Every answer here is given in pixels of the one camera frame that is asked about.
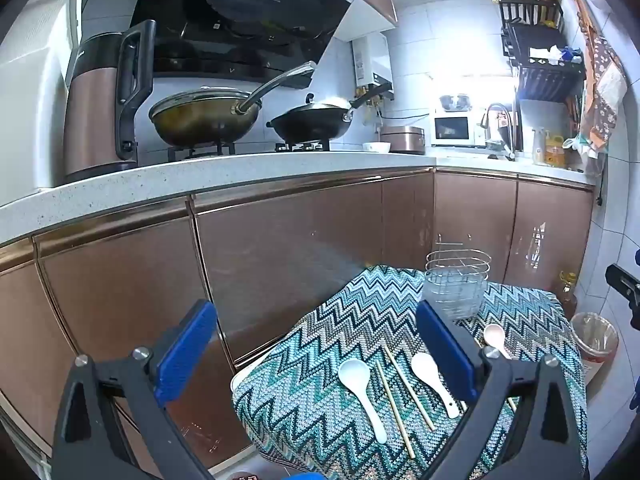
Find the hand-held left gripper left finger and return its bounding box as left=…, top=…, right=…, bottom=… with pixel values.
left=50, top=300, right=221, bottom=480

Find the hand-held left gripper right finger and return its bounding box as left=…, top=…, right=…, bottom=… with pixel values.
left=415, top=300, right=588, bottom=480

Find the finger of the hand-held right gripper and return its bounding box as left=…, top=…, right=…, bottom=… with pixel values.
left=605, top=263, right=640, bottom=331

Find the small white ceramic spoon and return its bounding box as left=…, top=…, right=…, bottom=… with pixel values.
left=411, top=352, right=460, bottom=420

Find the wire utensil holder clear cup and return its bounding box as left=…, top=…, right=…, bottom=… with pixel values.
left=424, top=234, right=492, bottom=320

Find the clear oil bottle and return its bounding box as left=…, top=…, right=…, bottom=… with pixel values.
left=557, top=271, right=578, bottom=321

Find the trash bin with bag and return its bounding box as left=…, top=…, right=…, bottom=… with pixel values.
left=569, top=311, right=620, bottom=386

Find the large white ceramic spoon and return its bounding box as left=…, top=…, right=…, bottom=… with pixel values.
left=338, top=358, right=388, bottom=445

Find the zigzag knitted table cloth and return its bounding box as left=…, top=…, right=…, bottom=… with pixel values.
left=232, top=265, right=588, bottom=480

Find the yellow oil bottle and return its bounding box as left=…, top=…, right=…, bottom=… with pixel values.
left=545, top=132, right=567, bottom=168

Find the white speckled countertop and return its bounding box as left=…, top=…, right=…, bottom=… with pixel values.
left=0, top=150, right=598, bottom=248

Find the hanging patterned apron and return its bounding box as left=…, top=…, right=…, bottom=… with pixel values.
left=570, top=0, right=628, bottom=146

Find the metal faucet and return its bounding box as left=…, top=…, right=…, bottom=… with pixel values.
left=481, top=102, right=516, bottom=161

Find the black dish rack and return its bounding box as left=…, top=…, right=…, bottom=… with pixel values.
left=495, top=0, right=586, bottom=153

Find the copper rice cooker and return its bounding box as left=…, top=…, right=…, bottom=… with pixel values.
left=380, top=126, right=426, bottom=156

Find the white microwave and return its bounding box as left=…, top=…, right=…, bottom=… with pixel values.
left=432, top=108, right=488, bottom=148

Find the black gas stove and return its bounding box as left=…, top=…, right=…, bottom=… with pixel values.
left=166, top=139, right=333, bottom=163

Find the glass wok lid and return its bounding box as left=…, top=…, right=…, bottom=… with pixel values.
left=149, top=87, right=257, bottom=123

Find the black wok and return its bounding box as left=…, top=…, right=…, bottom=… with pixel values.
left=266, top=82, right=392, bottom=142

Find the white water heater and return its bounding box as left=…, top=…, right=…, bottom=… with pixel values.
left=351, top=35, right=393, bottom=96

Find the white appliance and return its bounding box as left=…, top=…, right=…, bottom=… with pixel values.
left=0, top=0, right=83, bottom=206

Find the black range hood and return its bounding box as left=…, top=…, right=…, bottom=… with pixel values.
left=127, top=0, right=363, bottom=81

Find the brass wok long handle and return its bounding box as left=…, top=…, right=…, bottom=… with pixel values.
left=148, top=61, right=318, bottom=147

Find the copper kettle black handle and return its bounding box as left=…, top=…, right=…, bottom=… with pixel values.
left=62, top=20, right=157, bottom=186

